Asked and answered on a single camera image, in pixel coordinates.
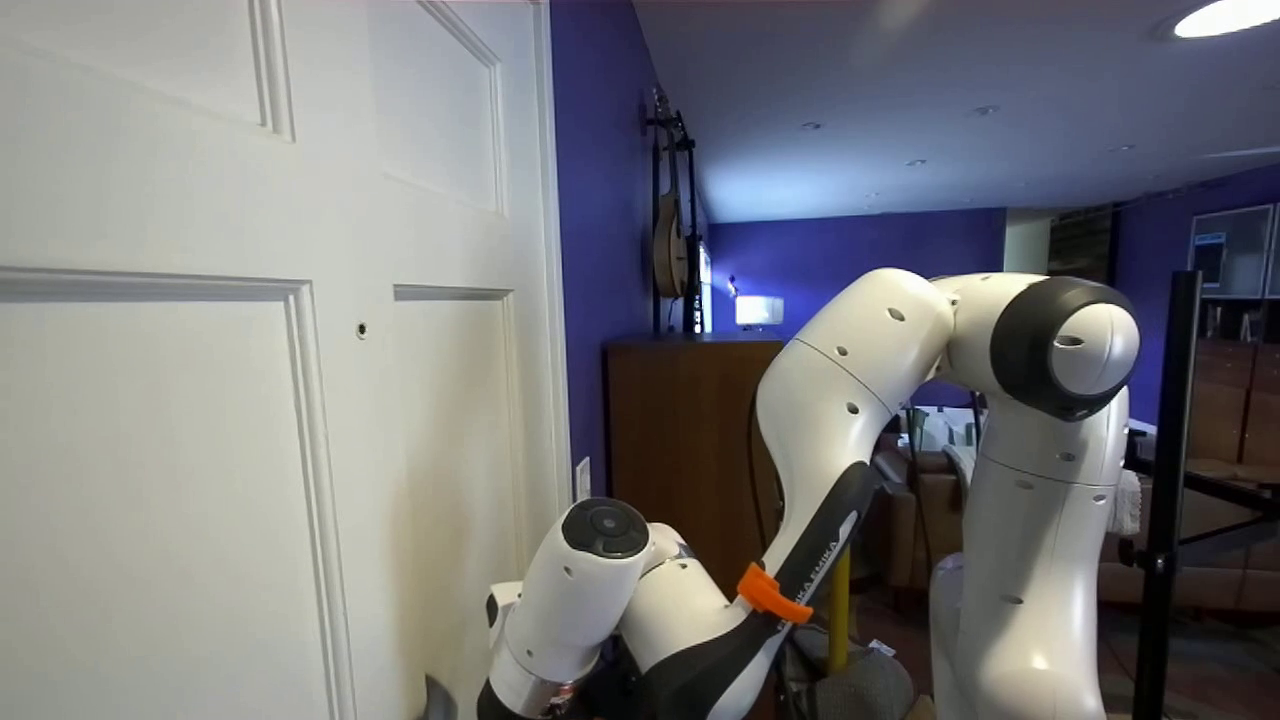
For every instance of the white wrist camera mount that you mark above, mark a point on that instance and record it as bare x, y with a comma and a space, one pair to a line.
503, 603

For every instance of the black metal table frame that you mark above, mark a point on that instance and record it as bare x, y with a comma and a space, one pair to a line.
1243, 490

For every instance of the white panel door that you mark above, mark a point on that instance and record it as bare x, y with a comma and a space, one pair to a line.
201, 443

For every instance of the grey rounded base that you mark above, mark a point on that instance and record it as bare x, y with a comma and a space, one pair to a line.
866, 687

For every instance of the yellow pole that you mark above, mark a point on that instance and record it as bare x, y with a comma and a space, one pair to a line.
840, 622

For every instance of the bright ceiling light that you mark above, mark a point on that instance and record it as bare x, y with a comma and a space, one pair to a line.
1225, 19

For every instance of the black wall-hung rack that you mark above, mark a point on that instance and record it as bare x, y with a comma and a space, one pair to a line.
667, 225

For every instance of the glass framed wall cabinet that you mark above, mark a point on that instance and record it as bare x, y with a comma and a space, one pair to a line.
1232, 254

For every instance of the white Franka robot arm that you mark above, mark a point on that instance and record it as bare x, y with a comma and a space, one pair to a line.
1024, 533

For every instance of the brown wooden shelf unit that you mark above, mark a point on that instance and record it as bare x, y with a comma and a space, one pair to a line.
1243, 401

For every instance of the white wall light switch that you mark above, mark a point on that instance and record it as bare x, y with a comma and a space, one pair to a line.
586, 478

